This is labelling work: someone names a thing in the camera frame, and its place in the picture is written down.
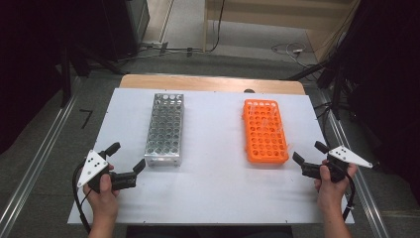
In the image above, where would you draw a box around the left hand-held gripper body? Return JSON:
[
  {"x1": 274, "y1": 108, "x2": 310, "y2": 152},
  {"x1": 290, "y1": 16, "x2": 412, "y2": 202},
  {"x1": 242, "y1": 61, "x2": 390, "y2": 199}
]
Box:
[{"x1": 76, "y1": 150, "x2": 139, "y2": 194}]

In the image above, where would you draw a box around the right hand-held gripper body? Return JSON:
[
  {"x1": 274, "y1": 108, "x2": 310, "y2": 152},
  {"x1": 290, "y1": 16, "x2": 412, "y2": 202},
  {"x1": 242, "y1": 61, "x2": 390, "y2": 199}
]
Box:
[{"x1": 300, "y1": 145, "x2": 374, "y2": 184}]

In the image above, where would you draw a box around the orange test tube rack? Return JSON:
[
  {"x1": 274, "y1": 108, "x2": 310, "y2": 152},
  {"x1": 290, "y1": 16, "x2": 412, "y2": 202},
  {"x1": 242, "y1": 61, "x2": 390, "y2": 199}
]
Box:
[{"x1": 242, "y1": 98, "x2": 290, "y2": 166}]

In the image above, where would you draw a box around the metal test tube rack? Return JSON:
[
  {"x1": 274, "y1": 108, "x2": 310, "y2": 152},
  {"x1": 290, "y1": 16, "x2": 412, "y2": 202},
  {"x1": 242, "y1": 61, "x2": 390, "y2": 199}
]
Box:
[{"x1": 144, "y1": 92, "x2": 185, "y2": 168}]

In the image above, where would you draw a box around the person's left hand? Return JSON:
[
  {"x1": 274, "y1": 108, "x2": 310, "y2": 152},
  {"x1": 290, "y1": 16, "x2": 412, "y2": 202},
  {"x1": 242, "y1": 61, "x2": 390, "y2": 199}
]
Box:
[{"x1": 82, "y1": 164, "x2": 122, "y2": 220}]

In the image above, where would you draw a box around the person's right hand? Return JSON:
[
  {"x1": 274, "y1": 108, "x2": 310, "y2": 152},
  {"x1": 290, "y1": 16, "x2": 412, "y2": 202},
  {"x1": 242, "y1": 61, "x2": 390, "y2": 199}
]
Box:
[{"x1": 314, "y1": 160, "x2": 359, "y2": 216}]

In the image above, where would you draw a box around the black tripod stand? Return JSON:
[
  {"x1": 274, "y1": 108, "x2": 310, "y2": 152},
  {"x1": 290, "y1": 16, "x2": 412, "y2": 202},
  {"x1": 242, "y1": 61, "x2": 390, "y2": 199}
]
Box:
[
  {"x1": 286, "y1": 59, "x2": 352, "y2": 121},
  {"x1": 58, "y1": 41, "x2": 128, "y2": 107}
]

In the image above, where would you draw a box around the white board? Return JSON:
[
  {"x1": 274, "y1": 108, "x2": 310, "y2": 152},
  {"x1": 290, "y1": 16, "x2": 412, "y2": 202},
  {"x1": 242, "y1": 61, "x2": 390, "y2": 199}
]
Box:
[{"x1": 67, "y1": 87, "x2": 356, "y2": 226}]

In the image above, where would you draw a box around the black curtain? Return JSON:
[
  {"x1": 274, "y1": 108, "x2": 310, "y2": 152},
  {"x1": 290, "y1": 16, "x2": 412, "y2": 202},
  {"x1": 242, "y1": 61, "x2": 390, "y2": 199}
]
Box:
[
  {"x1": 0, "y1": 0, "x2": 107, "y2": 155},
  {"x1": 330, "y1": 0, "x2": 420, "y2": 202}
]

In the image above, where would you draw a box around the wooden table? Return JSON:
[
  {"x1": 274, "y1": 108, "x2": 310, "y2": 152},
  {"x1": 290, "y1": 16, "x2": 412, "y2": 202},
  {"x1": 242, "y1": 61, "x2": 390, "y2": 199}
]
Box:
[{"x1": 118, "y1": 73, "x2": 307, "y2": 96}]

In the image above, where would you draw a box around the power strip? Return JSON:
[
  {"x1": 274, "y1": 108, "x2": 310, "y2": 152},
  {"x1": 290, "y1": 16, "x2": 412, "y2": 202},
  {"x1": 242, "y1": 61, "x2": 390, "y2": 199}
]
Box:
[{"x1": 141, "y1": 41, "x2": 170, "y2": 55}]

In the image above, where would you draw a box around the dark cabinet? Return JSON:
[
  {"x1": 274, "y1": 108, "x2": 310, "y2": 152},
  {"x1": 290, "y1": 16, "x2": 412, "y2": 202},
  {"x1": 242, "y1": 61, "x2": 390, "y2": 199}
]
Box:
[{"x1": 100, "y1": 0, "x2": 151, "y2": 61}]

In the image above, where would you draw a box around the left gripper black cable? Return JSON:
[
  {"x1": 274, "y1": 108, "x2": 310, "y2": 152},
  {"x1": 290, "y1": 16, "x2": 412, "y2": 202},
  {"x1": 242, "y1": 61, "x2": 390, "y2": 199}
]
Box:
[{"x1": 71, "y1": 160, "x2": 94, "y2": 234}]

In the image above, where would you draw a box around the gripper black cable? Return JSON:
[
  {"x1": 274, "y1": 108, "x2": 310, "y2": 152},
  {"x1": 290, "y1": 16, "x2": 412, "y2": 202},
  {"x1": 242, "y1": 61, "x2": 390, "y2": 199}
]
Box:
[
  {"x1": 71, "y1": 160, "x2": 94, "y2": 234},
  {"x1": 342, "y1": 172, "x2": 358, "y2": 222}
]

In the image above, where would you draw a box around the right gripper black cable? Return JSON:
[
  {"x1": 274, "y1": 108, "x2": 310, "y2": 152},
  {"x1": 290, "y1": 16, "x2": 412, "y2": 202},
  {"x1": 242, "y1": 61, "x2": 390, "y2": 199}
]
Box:
[{"x1": 342, "y1": 172, "x2": 358, "y2": 222}]

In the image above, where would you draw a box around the aluminium floor rail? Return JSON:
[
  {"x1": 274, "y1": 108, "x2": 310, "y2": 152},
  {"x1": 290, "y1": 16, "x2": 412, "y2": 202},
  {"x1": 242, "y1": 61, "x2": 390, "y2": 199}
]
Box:
[
  {"x1": 316, "y1": 89, "x2": 391, "y2": 238},
  {"x1": 0, "y1": 77, "x2": 81, "y2": 238}
]

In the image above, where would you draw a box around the white floor cable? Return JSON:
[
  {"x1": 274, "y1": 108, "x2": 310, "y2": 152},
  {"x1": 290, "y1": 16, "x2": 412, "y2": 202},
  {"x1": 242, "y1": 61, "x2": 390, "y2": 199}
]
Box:
[{"x1": 270, "y1": 42, "x2": 309, "y2": 67}]

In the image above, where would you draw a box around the black hanging cable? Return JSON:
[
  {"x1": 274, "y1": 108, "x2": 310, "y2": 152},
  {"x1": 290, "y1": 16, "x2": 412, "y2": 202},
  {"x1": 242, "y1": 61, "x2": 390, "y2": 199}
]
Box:
[{"x1": 205, "y1": 0, "x2": 227, "y2": 54}]

